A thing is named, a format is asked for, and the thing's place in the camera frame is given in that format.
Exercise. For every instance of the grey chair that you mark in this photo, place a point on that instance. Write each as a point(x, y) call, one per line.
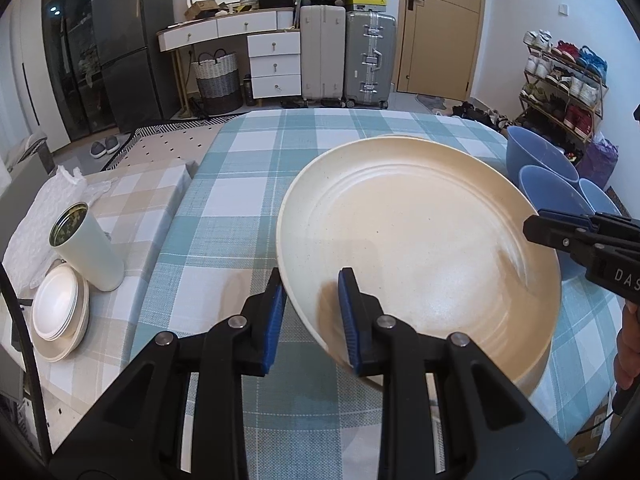
point(30, 160)

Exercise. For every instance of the purple bag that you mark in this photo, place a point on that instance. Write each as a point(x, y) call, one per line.
point(600, 162)

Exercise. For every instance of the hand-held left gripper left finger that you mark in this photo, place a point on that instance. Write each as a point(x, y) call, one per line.
point(272, 320)

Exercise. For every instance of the dark glass cabinet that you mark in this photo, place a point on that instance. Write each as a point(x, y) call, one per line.
point(65, 60)

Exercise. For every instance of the dark water bottle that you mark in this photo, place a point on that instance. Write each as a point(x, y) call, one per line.
point(249, 91)

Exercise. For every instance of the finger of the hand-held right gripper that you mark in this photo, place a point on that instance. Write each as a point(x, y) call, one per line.
point(555, 232)
point(565, 215)

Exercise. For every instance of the teal checked tablecloth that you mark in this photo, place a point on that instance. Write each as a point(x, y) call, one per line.
point(235, 185)

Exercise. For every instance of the grey slipper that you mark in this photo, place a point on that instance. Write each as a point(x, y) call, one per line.
point(112, 142)
point(97, 147)

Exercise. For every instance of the grey refrigerator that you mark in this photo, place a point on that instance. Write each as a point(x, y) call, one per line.
point(130, 35)

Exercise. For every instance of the silver suitcase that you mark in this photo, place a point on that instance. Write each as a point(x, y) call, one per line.
point(370, 60)

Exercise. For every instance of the white plastic bag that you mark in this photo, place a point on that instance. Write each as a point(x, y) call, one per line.
point(45, 210)

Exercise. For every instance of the wooden shoe rack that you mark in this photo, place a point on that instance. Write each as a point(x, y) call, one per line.
point(603, 92)

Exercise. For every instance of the beige checked cloth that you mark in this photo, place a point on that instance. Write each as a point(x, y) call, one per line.
point(135, 220)

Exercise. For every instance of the patterned rug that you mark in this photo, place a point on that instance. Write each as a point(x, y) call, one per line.
point(165, 145)

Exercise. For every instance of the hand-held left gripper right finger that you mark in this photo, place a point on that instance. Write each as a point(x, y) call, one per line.
point(348, 320)

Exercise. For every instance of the beige suitcase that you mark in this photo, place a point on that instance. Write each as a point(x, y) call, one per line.
point(322, 55)

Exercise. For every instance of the yellow and black shoe box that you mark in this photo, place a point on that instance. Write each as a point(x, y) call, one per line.
point(369, 3)

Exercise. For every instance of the small cardboard box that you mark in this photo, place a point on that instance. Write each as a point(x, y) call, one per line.
point(200, 10)

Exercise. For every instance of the blue bowl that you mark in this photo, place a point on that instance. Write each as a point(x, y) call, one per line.
point(550, 190)
point(597, 200)
point(535, 150)

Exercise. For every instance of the woven laundry basket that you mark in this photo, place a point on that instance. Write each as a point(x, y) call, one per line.
point(217, 85)

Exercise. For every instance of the grey door mat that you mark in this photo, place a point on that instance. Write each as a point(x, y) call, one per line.
point(432, 102)

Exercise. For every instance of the white dresser with drawers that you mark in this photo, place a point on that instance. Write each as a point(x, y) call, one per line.
point(275, 65)

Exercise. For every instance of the white tumbler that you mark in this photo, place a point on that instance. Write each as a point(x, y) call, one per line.
point(90, 255)

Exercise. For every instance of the stack of small white plates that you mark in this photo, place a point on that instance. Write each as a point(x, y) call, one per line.
point(55, 305)

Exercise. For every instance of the pile of loose shoes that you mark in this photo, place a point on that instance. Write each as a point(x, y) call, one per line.
point(480, 115)

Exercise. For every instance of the person's right hand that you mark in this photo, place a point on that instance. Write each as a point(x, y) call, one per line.
point(629, 355)

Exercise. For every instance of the cream plate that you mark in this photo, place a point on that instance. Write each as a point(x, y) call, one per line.
point(425, 240)

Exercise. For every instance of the open cardboard box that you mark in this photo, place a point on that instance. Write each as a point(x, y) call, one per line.
point(592, 435)

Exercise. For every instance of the wooden door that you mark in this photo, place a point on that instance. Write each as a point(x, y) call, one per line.
point(440, 35)

